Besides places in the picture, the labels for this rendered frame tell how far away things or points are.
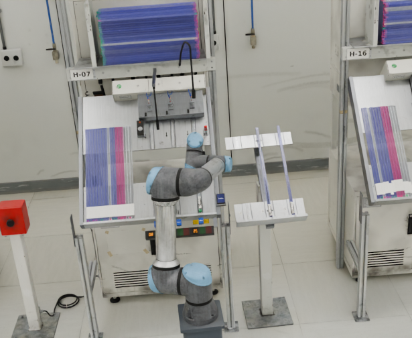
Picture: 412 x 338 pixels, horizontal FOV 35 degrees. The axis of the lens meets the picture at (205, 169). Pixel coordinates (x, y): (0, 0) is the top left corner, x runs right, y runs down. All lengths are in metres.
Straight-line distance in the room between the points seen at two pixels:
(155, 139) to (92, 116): 0.36
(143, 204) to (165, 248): 0.62
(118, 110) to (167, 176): 0.96
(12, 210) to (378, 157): 1.88
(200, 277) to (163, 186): 0.40
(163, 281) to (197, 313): 0.20
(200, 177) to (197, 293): 0.48
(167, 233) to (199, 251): 1.04
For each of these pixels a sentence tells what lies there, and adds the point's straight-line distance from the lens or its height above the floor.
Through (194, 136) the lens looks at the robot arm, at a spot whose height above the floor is 1.16.
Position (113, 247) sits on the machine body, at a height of 0.40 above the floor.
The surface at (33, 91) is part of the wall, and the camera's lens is 5.18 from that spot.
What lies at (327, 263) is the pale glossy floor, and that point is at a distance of 4.21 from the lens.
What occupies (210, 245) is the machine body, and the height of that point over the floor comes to 0.35.
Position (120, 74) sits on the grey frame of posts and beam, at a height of 1.33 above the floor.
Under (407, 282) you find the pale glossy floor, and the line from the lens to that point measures 4.10.
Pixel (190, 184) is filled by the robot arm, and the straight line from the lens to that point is 2.62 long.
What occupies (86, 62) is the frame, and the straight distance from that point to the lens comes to 3.57.
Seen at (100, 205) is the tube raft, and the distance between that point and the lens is 3.33.
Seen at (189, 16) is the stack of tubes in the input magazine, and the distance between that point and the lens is 3.40.
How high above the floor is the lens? 2.27
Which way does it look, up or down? 24 degrees down
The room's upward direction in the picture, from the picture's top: 4 degrees counter-clockwise
